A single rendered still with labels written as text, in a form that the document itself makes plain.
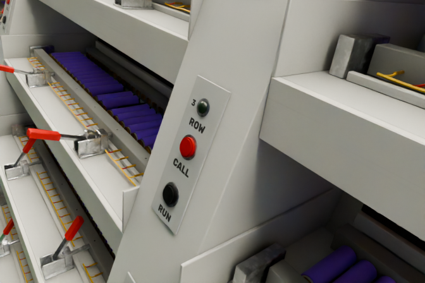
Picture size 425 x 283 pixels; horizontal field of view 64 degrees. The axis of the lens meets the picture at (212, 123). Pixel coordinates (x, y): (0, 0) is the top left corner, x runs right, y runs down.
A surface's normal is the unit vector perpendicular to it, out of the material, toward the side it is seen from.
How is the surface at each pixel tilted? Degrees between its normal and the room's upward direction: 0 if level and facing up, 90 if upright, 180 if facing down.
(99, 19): 107
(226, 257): 90
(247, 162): 90
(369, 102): 17
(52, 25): 90
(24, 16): 90
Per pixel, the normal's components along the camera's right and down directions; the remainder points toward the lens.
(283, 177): 0.61, 0.41
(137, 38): -0.79, 0.18
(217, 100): -0.72, -0.09
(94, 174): 0.12, -0.90
